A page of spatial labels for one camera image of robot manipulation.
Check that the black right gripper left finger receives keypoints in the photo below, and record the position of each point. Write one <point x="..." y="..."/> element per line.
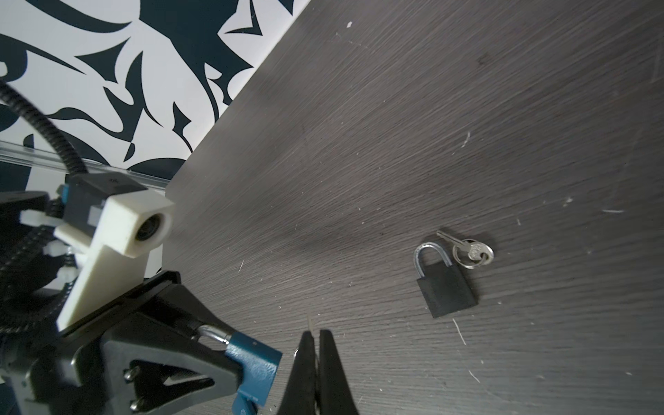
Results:
<point x="300" y="393"/>

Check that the small black padlock locked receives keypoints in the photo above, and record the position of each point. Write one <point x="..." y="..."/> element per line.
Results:
<point x="443" y="286"/>

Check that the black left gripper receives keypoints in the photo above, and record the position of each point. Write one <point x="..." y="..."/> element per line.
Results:
<point x="120" y="361"/>

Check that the silver keys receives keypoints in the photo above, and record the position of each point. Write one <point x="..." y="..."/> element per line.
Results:
<point x="469" y="254"/>

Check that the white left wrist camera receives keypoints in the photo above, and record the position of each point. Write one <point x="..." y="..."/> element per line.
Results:
<point x="112" y="223"/>

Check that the blue padlock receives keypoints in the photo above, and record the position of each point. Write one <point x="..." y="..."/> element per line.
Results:
<point x="259" y="367"/>

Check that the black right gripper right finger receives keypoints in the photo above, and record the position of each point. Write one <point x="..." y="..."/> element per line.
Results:
<point x="335" y="397"/>

